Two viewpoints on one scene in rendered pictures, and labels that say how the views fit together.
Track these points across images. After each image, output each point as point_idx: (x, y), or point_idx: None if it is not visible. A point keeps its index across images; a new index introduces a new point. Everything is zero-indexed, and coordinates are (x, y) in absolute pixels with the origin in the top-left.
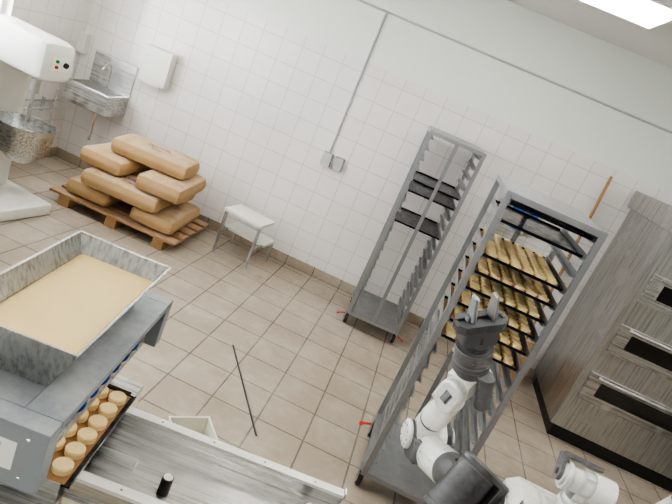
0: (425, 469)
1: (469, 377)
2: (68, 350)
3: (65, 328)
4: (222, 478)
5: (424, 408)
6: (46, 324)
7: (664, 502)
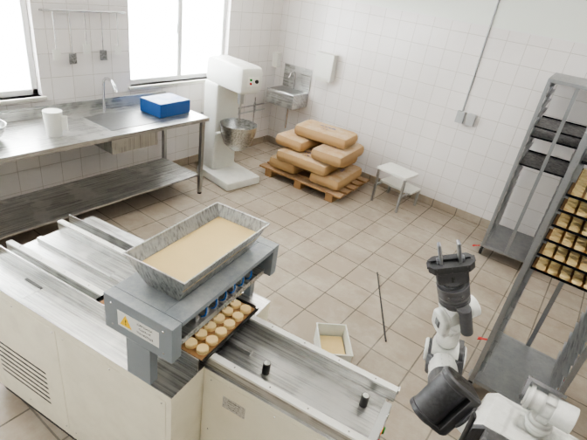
0: None
1: (448, 308)
2: (188, 279)
3: (190, 265)
4: (309, 367)
5: None
6: (181, 264)
7: None
